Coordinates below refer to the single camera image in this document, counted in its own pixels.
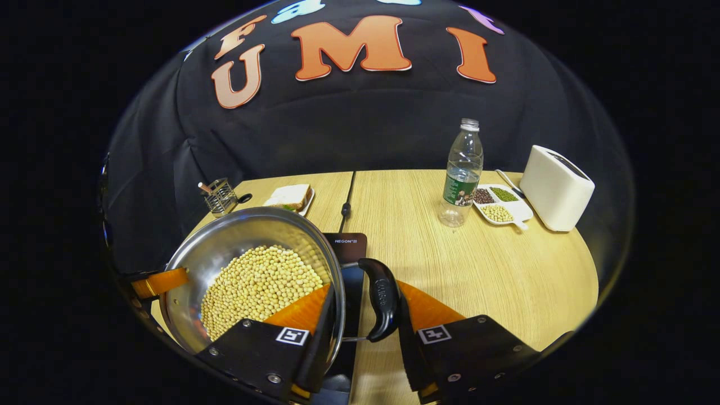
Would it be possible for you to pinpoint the small pile of soybeans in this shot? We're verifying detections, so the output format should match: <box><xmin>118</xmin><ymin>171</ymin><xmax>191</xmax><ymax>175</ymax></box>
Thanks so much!
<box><xmin>481</xmin><ymin>204</ymin><xmax>514</xmax><ymax>222</ymax></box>

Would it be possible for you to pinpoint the black backdrop cloth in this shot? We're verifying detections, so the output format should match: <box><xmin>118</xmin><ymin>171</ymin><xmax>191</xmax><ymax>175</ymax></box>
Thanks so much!
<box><xmin>101</xmin><ymin>0</ymin><xmax>636</xmax><ymax>276</ymax></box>

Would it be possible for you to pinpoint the stainless steel pot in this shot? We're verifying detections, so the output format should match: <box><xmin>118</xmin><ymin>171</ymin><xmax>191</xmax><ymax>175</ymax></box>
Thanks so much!
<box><xmin>159</xmin><ymin>206</ymin><xmax>401</xmax><ymax>375</ymax></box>

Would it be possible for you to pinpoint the black cooktop cable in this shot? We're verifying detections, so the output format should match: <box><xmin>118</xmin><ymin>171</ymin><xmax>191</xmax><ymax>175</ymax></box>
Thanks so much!
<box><xmin>339</xmin><ymin>170</ymin><xmax>358</xmax><ymax>234</ymax></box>

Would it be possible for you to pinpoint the clear plastic water bottle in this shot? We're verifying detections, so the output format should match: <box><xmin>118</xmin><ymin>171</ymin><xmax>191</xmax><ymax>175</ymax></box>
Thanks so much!
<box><xmin>439</xmin><ymin>118</ymin><xmax>484</xmax><ymax>228</ymax></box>

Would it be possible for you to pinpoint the white divided tray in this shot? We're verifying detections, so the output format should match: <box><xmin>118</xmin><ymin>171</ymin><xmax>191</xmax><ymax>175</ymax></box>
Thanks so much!
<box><xmin>472</xmin><ymin>184</ymin><xmax>534</xmax><ymax>231</ymax></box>

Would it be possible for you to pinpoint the white toaster cable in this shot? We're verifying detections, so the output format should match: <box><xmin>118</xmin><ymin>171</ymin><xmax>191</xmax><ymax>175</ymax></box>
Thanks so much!
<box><xmin>495</xmin><ymin>169</ymin><xmax>525</xmax><ymax>199</ymax></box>

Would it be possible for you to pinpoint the large pile of soybeans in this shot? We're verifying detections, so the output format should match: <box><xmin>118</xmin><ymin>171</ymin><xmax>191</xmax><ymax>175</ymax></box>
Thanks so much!
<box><xmin>200</xmin><ymin>245</ymin><xmax>326</xmax><ymax>341</ymax></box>

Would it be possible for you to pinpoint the white toaster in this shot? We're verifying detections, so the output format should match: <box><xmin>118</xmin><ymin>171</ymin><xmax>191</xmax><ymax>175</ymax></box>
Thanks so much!
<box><xmin>519</xmin><ymin>145</ymin><xmax>596</xmax><ymax>232</ymax></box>

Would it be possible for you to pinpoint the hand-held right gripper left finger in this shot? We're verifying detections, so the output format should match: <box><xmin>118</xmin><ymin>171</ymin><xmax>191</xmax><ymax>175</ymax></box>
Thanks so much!
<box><xmin>194</xmin><ymin>283</ymin><xmax>337</xmax><ymax>403</ymax></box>

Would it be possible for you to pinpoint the white sandwich plate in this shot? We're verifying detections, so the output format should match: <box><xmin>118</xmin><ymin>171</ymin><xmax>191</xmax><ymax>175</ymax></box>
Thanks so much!
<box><xmin>263</xmin><ymin>188</ymin><xmax>316</xmax><ymax>217</ymax></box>

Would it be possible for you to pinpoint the black induction cooktop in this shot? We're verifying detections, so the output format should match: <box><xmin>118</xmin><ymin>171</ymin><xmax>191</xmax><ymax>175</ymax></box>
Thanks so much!
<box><xmin>312</xmin><ymin>232</ymin><xmax>369</xmax><ymax>405</ymax></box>

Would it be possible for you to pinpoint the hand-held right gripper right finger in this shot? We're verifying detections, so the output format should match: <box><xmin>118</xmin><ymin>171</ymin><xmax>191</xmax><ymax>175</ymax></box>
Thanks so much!
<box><xmin>394</xmin><ymin>280</ymin><xmax>541</xmax><ymax>403</ymax></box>

